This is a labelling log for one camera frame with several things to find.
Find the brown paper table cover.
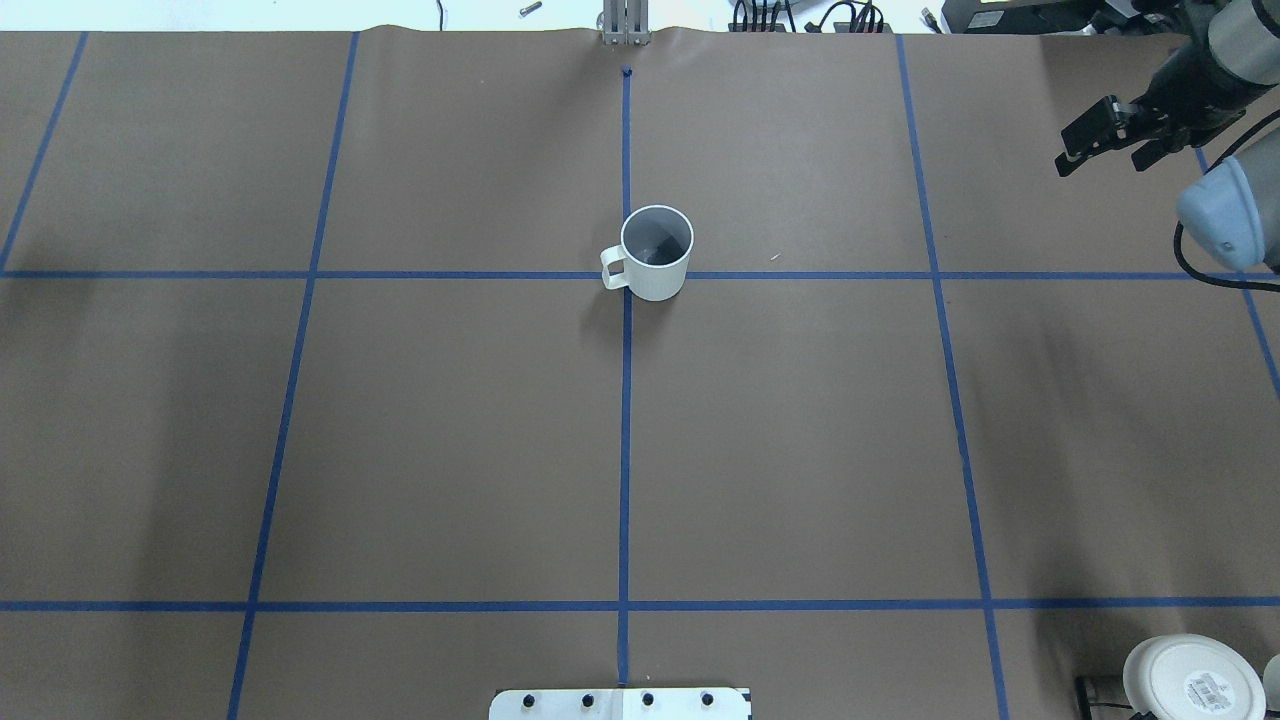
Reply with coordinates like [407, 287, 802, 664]
[3, 27, 1277, 719]

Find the white bowl on rack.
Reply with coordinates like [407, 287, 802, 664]
[1123, 634, 1267, 719]

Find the black wire dish rack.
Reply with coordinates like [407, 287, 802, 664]
[1074, 675, 1155, 720]

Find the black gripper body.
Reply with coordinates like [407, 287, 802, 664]
[1130, 40, 1245, 149]

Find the white mug on rack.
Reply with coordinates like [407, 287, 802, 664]
[1262, 653, 1280, 717]

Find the aluminium frame post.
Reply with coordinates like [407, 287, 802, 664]
[596, 0, 652, 47]

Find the white handled mug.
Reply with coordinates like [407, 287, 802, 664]
[599, 205, 695, 302]

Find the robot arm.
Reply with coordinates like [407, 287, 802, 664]
[1055, 1, 1279, 293]

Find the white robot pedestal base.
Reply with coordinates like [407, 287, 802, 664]
[488, 687, 754, 719]

